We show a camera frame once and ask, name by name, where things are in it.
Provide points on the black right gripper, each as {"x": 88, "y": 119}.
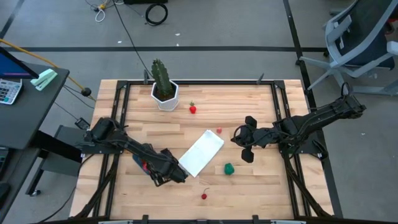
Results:
{"x": 255, "y": 137}

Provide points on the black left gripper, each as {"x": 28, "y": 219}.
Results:
{"x": 168, "y": 171}

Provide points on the small pink toy fruit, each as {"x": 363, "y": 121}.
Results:
{"x": 219, "y": 130}

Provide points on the red toy strawberry green stem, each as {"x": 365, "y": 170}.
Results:
{"x": 144, "y": 165}
{"x": 192, "y": 109}

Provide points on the cactus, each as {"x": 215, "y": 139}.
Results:
{"x": 161, "y": 76}

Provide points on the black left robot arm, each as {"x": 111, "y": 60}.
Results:
{"x": 109, "y": 133}

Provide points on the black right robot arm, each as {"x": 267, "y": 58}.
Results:
{"x": 326, "y": 115}

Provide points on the teal plastic tupperware container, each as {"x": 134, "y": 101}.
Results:
{"x": 136, "y": 161}

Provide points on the red toy cherry with stem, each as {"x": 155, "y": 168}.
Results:
{"x": 204, "y": 196}

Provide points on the white folded cloth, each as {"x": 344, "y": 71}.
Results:
{"x": 200, "y": 152}

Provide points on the green toy bell pepper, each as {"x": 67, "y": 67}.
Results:
{"x": 229, "y": 169}

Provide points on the small black power adapter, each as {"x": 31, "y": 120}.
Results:
{"x": 82, "y": 124}

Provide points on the grey mesh office chair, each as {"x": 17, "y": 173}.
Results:
{"x": 363, "y": 28}

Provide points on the black office desk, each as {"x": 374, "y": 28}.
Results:
{"x": 28, "y": 118}

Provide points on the mint green stapler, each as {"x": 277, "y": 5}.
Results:
{"x": 43, "y": 79}

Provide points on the grey desk calculator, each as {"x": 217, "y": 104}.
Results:
{"x": 9, "y": 91}

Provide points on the blue-screen monitor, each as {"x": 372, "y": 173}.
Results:
{"x": 12, "y": 67}

